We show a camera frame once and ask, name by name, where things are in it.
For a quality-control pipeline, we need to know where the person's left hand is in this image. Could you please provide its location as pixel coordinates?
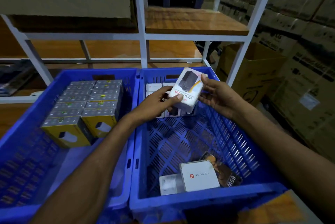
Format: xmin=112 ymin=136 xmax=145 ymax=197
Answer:
xmin=128 ymin=86 xmax=184 ymax=127

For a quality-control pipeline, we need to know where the person's right hand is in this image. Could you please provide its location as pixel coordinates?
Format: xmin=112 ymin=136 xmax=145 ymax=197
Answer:
xmin=198 ymin=74 xmax=246 ymax=121

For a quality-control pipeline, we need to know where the blue plastic crate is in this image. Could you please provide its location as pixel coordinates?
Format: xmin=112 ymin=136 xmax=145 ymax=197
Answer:
xmin=0 ymin=68 xmax=141 ymax=224
xmin=129 ymin=67 xmax=288 ymax=216

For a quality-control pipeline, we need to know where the group of yellow charger boxes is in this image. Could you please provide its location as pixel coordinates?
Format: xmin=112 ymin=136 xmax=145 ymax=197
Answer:
xmin=40 ymin=79 xmax=124 ymax=149

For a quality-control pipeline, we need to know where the yellow sample box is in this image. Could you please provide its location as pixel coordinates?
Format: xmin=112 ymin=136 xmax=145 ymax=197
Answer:
xmin=68 ymin=81 xmax=97 ymax=87

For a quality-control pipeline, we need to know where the small white box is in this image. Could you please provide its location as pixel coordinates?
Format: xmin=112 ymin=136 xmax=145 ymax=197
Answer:
xmin=159 ymin=173 xmax=185 ymax=196

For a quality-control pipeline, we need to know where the person's left forearm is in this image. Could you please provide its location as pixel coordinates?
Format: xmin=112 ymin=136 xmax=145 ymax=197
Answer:
xmin=30 ymin=116 xmax=142 ymax=224

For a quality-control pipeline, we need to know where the person's right forearm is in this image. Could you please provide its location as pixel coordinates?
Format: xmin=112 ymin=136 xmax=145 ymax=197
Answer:
xmin=233 ymin=106 xmax=335 ymax=222

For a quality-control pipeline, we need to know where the open brown cardboard box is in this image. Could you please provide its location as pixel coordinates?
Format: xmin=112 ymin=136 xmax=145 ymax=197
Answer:
xmin=216 ymin=42 xmax=287 ymax=106

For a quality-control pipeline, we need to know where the white metal shelving rack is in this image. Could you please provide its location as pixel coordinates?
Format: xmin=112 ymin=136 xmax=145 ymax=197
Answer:
xmin=0 ymin=0 xmax=325 ymax=224

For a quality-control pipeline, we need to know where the blue white packet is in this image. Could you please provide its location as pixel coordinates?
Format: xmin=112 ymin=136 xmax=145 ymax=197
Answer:
xmin=0 ymin=60 xmax=35 ymax=97

